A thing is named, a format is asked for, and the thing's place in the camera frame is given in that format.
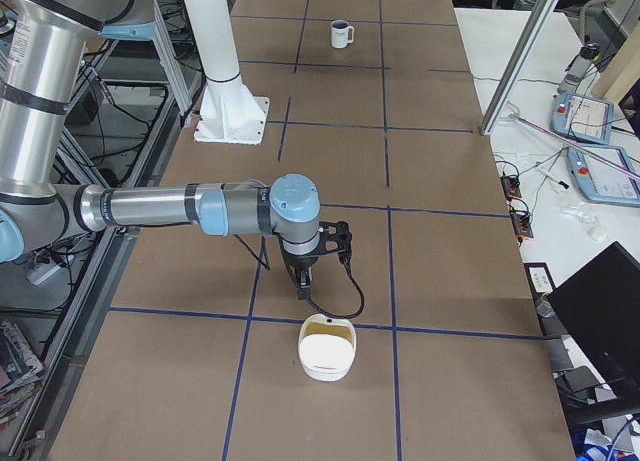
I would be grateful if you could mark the white ribbed HOME mug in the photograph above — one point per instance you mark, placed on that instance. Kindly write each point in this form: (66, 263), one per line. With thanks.
(342, 34)

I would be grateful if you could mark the clear water bottle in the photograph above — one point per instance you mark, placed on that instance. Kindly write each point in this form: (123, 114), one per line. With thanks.
(577, 69)

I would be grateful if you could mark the far blue teach pendant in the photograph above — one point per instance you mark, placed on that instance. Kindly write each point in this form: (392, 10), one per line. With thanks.
(582, 118)

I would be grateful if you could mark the aluminium frame post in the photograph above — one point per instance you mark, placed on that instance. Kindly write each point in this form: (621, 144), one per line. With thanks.
(527, 40)

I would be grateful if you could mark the blue teach pendant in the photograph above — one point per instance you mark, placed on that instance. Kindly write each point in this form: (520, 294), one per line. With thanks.
(600, 183)
(582, 118)

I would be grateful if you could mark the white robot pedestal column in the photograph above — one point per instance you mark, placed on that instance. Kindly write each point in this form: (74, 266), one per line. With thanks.
(229, 113)

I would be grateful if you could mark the near blue teach pendant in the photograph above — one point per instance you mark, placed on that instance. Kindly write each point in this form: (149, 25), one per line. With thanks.
(600, 183)

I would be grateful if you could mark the near orange black hub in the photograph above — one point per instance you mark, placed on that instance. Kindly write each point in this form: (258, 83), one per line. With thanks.
(521, 222)

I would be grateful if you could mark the black marker pen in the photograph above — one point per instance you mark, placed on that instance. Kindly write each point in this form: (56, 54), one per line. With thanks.
(548, 174)

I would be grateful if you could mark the stack of magazines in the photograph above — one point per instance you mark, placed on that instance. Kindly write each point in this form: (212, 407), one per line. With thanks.
(21, 371)

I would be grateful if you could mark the black computer monitor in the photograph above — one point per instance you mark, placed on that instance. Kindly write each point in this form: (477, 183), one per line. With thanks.
(599, 307)

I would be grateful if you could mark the orange black hub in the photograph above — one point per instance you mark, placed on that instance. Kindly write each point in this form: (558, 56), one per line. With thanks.
(521, 222)
(511, 186)

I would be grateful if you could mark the far orange black hub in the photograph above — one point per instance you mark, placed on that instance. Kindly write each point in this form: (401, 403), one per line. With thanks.
(511, 186)

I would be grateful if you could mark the cream plastic basket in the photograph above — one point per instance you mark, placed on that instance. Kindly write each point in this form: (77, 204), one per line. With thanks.
(326, 347)

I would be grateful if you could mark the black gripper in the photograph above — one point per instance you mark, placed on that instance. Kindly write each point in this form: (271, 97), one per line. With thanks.
(298, 263)

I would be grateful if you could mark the white power strip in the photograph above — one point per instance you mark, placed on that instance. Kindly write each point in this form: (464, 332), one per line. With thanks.
(42, 271)

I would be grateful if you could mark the crumpled clear plastic wrap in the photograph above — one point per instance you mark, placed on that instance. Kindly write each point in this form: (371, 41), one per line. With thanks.
(581, 212)

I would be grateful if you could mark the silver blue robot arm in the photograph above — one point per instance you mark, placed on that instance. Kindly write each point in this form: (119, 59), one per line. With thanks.
(47, 46)

